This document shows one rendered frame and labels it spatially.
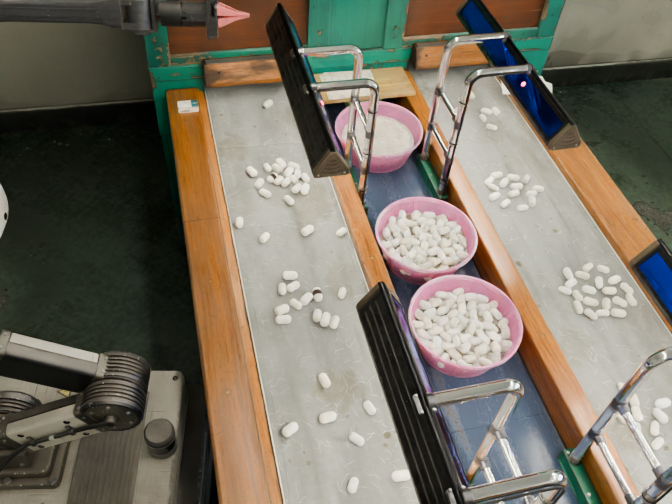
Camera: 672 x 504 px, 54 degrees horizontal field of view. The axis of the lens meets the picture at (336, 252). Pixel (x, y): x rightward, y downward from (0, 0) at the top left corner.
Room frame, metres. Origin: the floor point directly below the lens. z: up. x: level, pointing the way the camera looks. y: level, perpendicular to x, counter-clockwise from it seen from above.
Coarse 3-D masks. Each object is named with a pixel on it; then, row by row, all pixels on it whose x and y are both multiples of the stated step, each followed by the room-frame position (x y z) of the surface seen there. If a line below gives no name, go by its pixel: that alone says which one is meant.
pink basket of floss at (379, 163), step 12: (348, 108) 1.69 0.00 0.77; (384, 108) 1.73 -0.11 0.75; (396, 108) 1.72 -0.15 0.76; (336, 120) 1.62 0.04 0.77; (408, 120) 1.69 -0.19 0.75; (336, 132) 1.57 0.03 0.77; (420, 132) 1.61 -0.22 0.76; (372, 156) 1.48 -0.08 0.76; (384, 156) 1.48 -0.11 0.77; (396, 156) 1.49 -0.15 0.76; (408, 156) 1.54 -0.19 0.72; (360, 168) 1.52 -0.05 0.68; (372, 168) 1.50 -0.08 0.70; (384, 168) 1.50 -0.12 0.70; (396, 168) 1.53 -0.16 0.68
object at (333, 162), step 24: (288, 24) 1.55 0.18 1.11; (288, 48) 1.46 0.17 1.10; (288, 72) 1.39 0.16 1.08; (312, 72) 1.42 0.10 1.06; (288, 96) 1.32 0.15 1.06; (312, 96) 1.25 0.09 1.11; (312, 120) 1.18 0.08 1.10; (312, 144) 1.13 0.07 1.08; (336, 144) 1.13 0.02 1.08; (312, 168) 1.07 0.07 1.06; (336, 168) 1.07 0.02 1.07
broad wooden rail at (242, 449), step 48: (192, 96) 1.68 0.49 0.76; (192, 144) 1.45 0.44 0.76; (192, 192) 1.26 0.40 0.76; (192, 240) 1.09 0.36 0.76; (192, 288) 0.94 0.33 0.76; (240, 288) 0.97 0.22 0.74; (240, 336) 0.82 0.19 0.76; (240, 384) 0.70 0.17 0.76; (240, 432) 0.59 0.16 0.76; (240, 480) 0.49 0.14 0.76
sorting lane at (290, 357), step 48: (240, 96) 1.74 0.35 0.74; (240, 144) 1.50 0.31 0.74; (288, 144) 1.52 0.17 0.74; (240, 192) 1.30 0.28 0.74; (288, 192) 1.32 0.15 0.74; (240, 240) 1.13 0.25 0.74; (288, 240) 1.14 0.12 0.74; (336, 240) 1.16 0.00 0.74; (336, 288) 1.00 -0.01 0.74; (288, 336) 0.85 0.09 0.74; (336, 336) 0.86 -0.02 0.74; (288, 384) 0.72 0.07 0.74; (336, 384) 0.74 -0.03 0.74; (336, 432) 0.62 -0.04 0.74; (384, 432) 0.63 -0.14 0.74; (288, 480) 0.51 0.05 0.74; (336, 480) 0.52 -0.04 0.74; (384, 480) 0.53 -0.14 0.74
